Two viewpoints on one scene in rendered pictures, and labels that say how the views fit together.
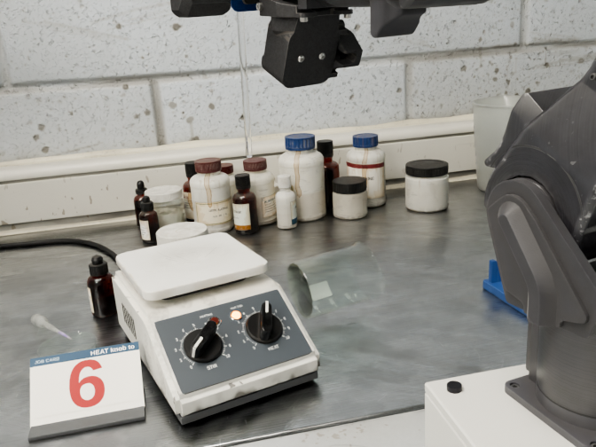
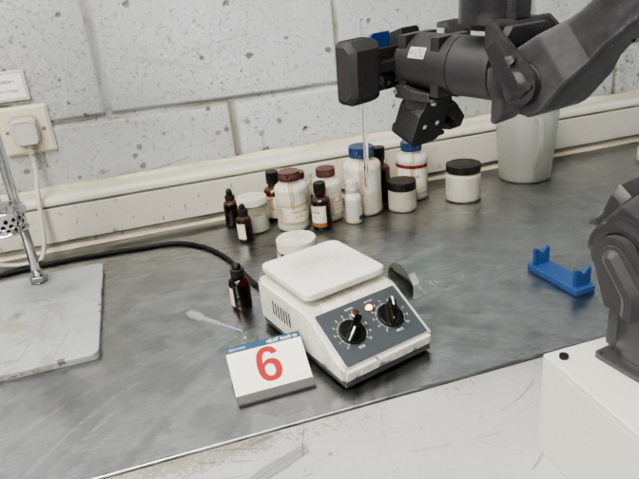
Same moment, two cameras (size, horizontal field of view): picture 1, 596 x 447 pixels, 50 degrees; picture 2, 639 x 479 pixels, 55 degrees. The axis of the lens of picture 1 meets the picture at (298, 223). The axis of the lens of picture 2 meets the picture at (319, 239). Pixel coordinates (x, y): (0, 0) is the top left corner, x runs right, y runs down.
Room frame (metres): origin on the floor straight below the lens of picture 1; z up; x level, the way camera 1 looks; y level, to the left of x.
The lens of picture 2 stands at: (-0.12, 0.15, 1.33)
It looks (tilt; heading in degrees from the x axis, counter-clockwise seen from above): 23 degrees down; 357
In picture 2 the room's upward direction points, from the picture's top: 6 degrees counter-clockwise
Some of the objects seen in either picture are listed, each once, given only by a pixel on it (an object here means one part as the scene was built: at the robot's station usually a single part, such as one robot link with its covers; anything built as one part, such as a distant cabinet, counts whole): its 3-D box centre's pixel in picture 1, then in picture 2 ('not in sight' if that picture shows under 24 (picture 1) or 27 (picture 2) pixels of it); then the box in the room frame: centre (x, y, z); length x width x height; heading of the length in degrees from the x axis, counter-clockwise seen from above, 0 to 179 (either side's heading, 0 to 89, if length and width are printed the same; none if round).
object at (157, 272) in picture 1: (189, 262); (321, 268); (0.58, 0.11, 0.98); 0.12 x 0.12 x 0.01; 27
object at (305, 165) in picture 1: (301, 176); (362, 179); (0.98, -0.01, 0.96); 0.07 x 0.07 x 0.13
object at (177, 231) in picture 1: (185, 262); (299, 261); (0.70, 0.13, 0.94); 0.06 x 0.06 x 0.08
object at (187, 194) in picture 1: (195, 192); (274, 195); (0.99, 0.16, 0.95); 0.04 x 0.04 x 0.10
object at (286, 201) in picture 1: (286, 201); (353, 201); (0.93, 0.02, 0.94); 0.03 x 0.03 x 0.08
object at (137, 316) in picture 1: (203, 313); (336, 305); (0.55, 0.10, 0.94); 0.22 x 0.13 x 0.08; 27
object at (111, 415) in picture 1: (86, 388); (269, 367); (0.47, 0.18, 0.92); 0.09 x 0.06 x 0.04; 103
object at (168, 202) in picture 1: (165, 210); (253, 213); (0.95, 0.20, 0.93); 0.06 x 0.06 x 0.07
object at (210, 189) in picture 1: (211, 194); (291, 199); (0.94, 0.13, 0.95); 0.06 x 0.06 x 0.11
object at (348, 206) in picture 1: (349, 197); (402, 194); (0.97, -0.08, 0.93); 0.05 x 0.05 x 0.06
